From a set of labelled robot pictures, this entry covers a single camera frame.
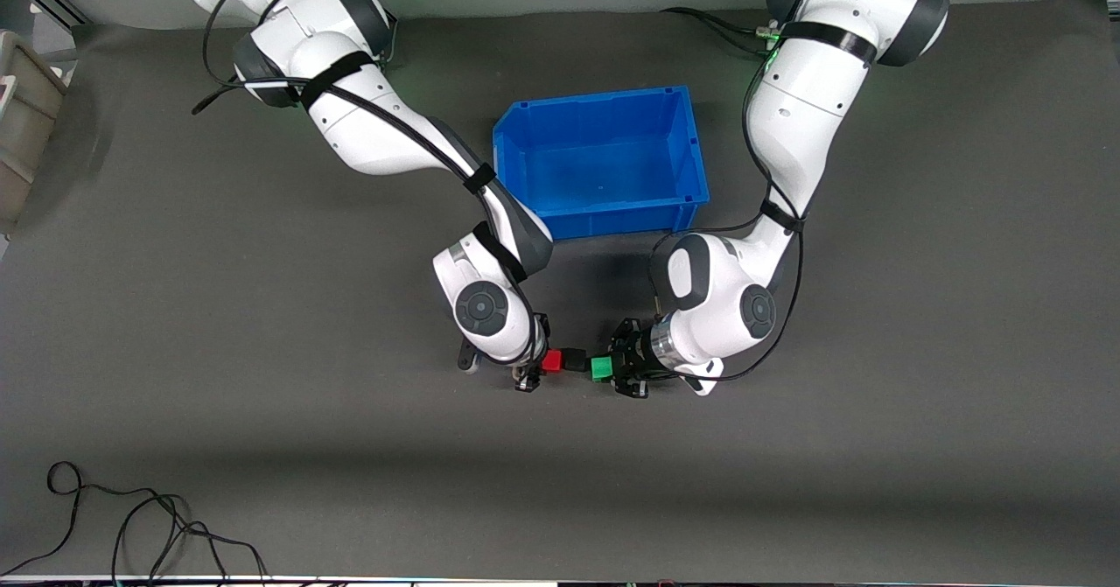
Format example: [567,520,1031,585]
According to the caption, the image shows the dark grey table mat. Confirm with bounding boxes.
[0,0,1120,582]

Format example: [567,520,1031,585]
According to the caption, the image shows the blue plastic bin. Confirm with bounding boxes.
[492,85,711,241]

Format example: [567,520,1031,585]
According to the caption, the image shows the beige plastic crate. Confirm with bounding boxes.
[0,29,70,236]

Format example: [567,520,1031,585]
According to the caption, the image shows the black left arm hose cable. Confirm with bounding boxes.
[647,0,841,385]

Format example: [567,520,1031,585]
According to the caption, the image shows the black arm hose cable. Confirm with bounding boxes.
[191,0,539,369]
[647,0,841,385]

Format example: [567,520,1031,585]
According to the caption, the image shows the black right arm hose cable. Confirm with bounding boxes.
[191,0,539,369]

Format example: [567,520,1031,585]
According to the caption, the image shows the black left arm base cables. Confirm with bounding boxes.
[660,6,781,52]

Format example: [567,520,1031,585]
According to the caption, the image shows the black arm base cables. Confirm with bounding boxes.
[374,8,400,70]
[660,6,781,52]

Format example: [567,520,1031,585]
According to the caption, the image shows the black right arm base cables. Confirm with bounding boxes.
[374,8,400,70]

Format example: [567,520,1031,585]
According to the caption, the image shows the thin black loose cable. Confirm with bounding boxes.
[0,461,190,577]
[111,493,269,584]

